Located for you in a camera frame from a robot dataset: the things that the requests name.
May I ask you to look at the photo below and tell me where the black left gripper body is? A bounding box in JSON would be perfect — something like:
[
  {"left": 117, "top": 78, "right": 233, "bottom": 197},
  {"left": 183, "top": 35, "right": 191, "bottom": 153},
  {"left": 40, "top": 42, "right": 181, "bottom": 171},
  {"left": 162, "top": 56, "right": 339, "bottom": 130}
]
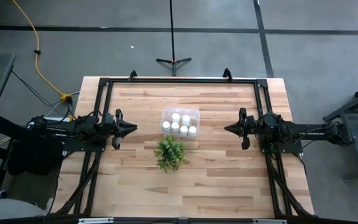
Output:
[{"left": 101, "top": 108, "right": 124, "bottom": 151}]

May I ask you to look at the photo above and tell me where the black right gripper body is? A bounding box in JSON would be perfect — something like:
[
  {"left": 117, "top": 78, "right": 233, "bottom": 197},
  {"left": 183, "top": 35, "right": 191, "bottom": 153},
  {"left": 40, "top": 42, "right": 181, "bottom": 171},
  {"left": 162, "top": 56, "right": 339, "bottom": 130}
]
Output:
[{"left": 239, "top": 107, "right": 260, "bottom": 151}]

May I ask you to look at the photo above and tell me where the clear plastic basket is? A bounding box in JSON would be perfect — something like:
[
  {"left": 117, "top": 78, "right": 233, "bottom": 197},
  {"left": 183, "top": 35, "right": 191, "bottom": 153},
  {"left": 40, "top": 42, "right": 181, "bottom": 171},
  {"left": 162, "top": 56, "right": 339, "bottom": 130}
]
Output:
[{"left": 159, "top": 106, "right": 201, "bottom": 139}]

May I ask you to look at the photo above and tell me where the green plant in white pot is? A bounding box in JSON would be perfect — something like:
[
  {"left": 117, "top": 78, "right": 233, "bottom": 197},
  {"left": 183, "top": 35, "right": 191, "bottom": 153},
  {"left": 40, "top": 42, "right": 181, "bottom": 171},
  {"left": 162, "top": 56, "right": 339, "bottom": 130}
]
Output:
[{"left": 153, "top": 133, "right": 189, "bottom": 174}]

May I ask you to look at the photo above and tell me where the white power strip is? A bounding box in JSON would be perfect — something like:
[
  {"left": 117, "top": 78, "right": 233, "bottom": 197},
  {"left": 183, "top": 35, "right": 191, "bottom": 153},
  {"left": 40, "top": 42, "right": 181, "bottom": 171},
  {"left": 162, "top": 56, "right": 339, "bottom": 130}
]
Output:
[{"left": 44, "top": 116, "right": 71, "bottom": 122}]

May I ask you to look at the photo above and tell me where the black tripod stand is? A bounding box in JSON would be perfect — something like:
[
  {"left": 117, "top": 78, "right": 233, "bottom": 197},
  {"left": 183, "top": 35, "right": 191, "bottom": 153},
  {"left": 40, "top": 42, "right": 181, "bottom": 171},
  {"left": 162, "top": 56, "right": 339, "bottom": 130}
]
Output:
[{"left": 155, "top": 0, "right": 192, "bottom": 77}]

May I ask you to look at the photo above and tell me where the black bag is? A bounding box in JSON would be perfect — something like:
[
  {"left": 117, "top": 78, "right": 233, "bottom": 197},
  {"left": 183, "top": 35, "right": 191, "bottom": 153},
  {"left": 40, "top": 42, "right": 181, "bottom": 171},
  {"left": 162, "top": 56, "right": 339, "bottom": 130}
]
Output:
[{"left": 7, "top": 133, "right": 65, "bottom": 175}]

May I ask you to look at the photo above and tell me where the black metal table stand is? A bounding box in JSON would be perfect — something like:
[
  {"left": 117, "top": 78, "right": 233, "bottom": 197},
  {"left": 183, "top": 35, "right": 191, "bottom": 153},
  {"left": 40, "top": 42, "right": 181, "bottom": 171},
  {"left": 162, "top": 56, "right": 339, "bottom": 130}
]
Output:
[{"left": 323, "top": 79, "right": 358, "bottom": 182}]

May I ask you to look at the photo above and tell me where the person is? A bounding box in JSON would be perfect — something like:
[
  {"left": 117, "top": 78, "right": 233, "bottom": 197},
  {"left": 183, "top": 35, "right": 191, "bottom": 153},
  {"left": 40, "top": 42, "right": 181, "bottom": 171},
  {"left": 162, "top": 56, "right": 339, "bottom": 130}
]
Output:
[{"left": 0, "top": 197, "right": 55, "bottom": 222}]

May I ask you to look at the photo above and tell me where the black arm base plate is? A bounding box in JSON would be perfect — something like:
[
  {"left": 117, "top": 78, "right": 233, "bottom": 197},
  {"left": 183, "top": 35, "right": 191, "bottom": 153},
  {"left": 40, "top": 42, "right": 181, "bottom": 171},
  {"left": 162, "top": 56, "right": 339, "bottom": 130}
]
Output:
[
  {"left": 259, "top": 129, "right": 304, "bottom": 154},
  {"left": 61, "top": 129, "right": 109, "bottom": 152}
]

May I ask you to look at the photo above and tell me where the yellow extension cable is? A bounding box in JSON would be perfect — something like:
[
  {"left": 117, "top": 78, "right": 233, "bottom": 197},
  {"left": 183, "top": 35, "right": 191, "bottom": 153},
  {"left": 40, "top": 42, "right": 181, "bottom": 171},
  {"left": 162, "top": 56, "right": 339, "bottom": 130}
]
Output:
[{"left": 0, "top": 0, "right": 74, "bottom": 147}]

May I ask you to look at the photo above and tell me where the black aluminium rig frame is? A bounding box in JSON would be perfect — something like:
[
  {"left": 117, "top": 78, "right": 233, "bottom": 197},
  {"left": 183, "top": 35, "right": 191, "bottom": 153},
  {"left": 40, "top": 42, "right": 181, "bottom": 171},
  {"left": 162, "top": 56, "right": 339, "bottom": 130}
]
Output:
[{"left": 50, "top": 76, "right": 316, "bottom": 224}]

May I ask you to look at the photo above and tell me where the thin black floor cable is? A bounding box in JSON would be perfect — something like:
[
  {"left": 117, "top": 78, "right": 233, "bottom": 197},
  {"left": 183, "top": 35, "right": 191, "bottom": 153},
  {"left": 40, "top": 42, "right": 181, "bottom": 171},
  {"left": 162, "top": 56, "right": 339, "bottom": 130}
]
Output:
[{"left": 11, "top": 70, "right": 74, "bottom": 108}]

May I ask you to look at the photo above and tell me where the silver bracket plate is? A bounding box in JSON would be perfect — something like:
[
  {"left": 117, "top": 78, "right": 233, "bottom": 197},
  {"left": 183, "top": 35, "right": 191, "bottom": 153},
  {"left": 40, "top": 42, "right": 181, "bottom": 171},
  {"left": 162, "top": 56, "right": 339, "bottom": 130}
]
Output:
[
  {"left": 78, "top": 217, "right": 114, "bottom": 224},
  {"left": 252, "top": 218, "right": 288, "bottom": 224}
]

